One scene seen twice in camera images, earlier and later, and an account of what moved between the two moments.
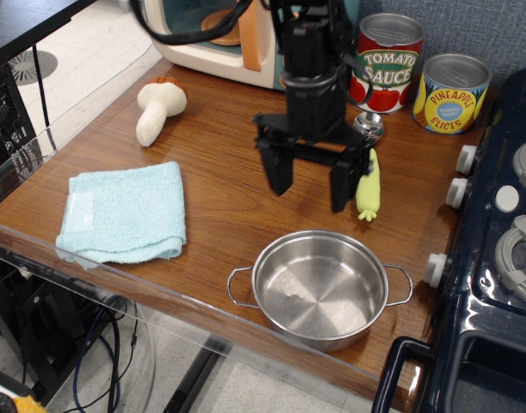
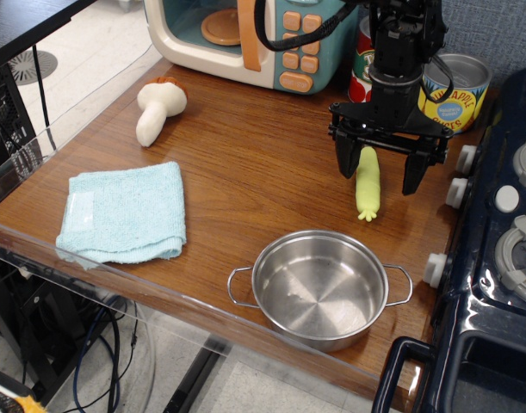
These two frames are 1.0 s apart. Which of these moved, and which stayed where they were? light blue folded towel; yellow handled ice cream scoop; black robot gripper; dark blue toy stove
Moved: black robot gripper
Stayed: dark blue toy stove; light blue folded towel; yellow handled ice cream scoop
